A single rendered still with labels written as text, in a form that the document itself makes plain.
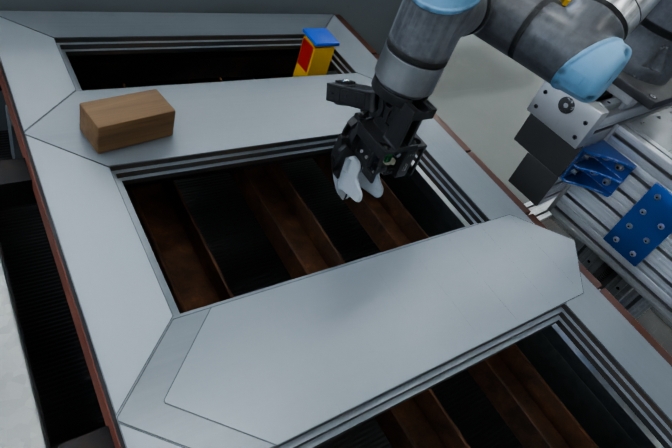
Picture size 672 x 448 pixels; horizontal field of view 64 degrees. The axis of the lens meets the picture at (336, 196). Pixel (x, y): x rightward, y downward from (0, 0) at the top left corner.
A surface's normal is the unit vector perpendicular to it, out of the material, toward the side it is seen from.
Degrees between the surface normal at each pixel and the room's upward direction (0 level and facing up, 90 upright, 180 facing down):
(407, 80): 90
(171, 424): 0
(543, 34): 66
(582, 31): 38
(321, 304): 0
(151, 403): 0
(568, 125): 90
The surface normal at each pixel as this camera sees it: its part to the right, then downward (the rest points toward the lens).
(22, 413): 0.29, -0.70
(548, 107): -0.76, 0.24
